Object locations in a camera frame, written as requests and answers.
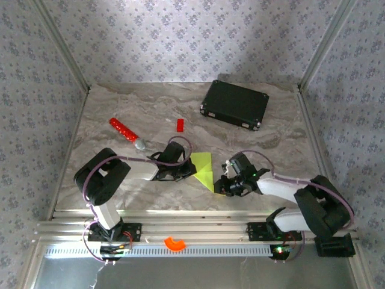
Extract yellow-green paper sheet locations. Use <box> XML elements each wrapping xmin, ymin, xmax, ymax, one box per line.
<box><xmin>191</xmin><ymin>152</ymin><xmax>215</xmax><ymax>193</ymax></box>

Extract grey metal sheet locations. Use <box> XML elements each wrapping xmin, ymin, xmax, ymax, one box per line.
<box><xmin>23</xmin><ymin>242</ymin><xmax>371</xmax><ymax>289</ymax></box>

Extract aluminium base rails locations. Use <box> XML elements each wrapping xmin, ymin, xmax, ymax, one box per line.
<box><xmin>35</xmin><ymin>209</ymin><xmax>359</xmax><ymax>243</ymax></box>

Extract red glitter toy microphone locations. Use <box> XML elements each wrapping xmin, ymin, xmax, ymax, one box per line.
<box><xmin>109</xmin><ymin>117</ymin><xmax>147</xmax><ymax>151</ymax></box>

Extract orange curved plastic piece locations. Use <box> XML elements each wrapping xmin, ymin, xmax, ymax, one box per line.
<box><xmin>163</xmin><ymin>237</ymin><xmax>187</xmax><ymax>252</ymax></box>

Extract green circuit board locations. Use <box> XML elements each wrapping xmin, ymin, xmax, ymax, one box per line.
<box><xmin>269</xmin><ymin>244</ymin><xmax>294</xmax><ymax>261</ymax></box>

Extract black hard case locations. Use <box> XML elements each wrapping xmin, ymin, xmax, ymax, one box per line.
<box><xmin>200</xmin><ymin>79</ymin><xmax>270</xmax><ymax>132</ymax></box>

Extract black connector board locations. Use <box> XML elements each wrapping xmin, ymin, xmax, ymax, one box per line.
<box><xmin>100</xmin><ymin>244</ymin><xmax>133</xmax><ymax>260</ymax></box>

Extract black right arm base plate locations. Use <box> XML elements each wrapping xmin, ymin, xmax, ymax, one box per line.
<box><xmin>247</xmin><ymin>222</ymin><xmax>303</xmax><ymax>241</ymax></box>

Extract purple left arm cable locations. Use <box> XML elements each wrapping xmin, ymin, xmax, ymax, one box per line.
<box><xmin>82</xmin><ymin>135</ymin><xmax>194</xmax><ymax>266</ymax></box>

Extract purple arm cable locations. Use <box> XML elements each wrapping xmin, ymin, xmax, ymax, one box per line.
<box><xmin>243</xmin><ymin>149</ymin><xmax>355</xmax><ymax>264</ymax></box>
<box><xmin>82</xmin><ymin>135</ymin><xmax>194</xmax><ymax>266</ymax></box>

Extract white slotted cable duct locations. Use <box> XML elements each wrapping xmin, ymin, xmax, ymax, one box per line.
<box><xmin>45</xmin><ymin>244</ymin><xmax>279</xmax><ymax>258</ymax></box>

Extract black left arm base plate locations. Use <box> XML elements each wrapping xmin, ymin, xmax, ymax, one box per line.
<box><xmin>87</xmin><ymin>222</ymin><xmax>143</xmax><ymax>243</ymax></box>

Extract aluminium side rail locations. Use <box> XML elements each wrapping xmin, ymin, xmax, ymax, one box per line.
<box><xmin>296</xmin><ymin>85</ymin><xmax>343</xmax><ymax>219</ymax></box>
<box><xmin>46</xmin><ymin>89</ymin><xmax>91</xmax><ymax>220</ymax></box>

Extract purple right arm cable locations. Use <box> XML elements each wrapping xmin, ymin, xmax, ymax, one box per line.
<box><xmin>243</xmin><ymin>149</ymin><xmax>355</xmax><ymax>264</ymax></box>

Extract black plastic bracket box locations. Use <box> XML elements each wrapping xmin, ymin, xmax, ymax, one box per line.
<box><xmin>314</xmin><ymin>233</ymin><xmax>356</xmax><ymax>258</ymax></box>

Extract aluminium frame post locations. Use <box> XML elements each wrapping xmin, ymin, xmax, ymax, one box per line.
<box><xmin>297</xmin><ymin>0</ymin><xmax>359</xmax><ymax>91</ymax></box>
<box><xmin>29</xmin><ymin>0</ymin><xmax>91</xmax><ymax>94</ymax></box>

